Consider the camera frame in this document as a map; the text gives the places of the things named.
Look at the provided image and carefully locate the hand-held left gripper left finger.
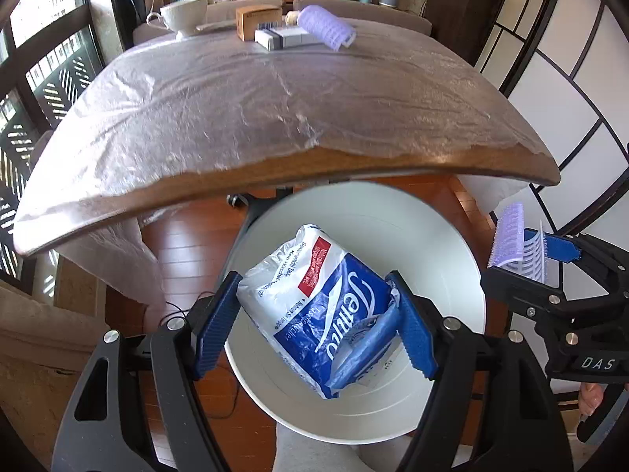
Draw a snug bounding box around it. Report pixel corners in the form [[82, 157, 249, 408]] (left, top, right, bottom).
[[51, 270, 239, 472]]

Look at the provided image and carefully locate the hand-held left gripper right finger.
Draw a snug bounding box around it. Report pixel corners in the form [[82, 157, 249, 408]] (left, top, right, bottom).
[[386, 270, 576, 472]]

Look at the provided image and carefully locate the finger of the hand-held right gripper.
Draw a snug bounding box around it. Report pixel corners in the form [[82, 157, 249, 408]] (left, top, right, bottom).
[[480, 265, 571, 318], [523, 229, 629, 301]]

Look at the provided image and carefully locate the purple hair roller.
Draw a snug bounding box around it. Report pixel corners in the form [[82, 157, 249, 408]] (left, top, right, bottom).
[[488, 201, 548, 283], [299, 5, 357, 52]]

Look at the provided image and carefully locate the blue white tissue pack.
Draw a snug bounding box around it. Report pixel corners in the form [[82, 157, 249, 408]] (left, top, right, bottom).
[[236, 223, 401, 400]]

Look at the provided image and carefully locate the white round bin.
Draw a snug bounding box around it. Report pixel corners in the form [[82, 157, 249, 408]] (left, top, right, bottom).
[[223, 181, 487, 446]]

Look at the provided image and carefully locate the person's right hand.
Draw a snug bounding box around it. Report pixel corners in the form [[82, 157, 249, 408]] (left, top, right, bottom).
[[579, 382, 609, 416]]

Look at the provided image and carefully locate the person's leg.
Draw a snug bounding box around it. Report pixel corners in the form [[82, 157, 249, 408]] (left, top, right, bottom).
[[272, 423, 418, 472]]

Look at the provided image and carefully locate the white panel sliding screen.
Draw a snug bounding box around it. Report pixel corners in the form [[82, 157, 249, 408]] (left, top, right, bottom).
[[474, 0, 629, 404]]

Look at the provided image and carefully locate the wooden table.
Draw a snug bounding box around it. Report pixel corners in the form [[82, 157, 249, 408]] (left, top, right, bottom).
[[12, 20, 561, 256]]

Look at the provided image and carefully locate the beige armchair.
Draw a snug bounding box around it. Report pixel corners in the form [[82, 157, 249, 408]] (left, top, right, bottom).
[[0, 280, 114, 472]]

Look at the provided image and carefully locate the clear plastic table cover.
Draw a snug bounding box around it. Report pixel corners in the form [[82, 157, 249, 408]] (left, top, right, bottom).
[[12, 20, 551, 306]]

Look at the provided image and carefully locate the dark wooden cabinet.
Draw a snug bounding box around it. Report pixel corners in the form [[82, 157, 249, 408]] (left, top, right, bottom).
[[423, 0, 507, 65]]

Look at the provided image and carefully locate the white medicine box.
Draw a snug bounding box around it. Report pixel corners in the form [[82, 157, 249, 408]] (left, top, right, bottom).
[[254, 26, 327, 51]]

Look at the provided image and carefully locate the brown cardboard box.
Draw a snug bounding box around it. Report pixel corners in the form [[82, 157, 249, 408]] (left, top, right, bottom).
[[235, 4, 283, 41]]

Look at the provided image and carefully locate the white ceramic cup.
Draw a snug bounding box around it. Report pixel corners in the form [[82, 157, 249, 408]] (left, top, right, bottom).
[[146, 0, 208, 40]]

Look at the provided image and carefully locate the window with dark frame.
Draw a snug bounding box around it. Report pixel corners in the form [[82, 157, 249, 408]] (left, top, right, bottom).
[[0, 0, 106, 286]]

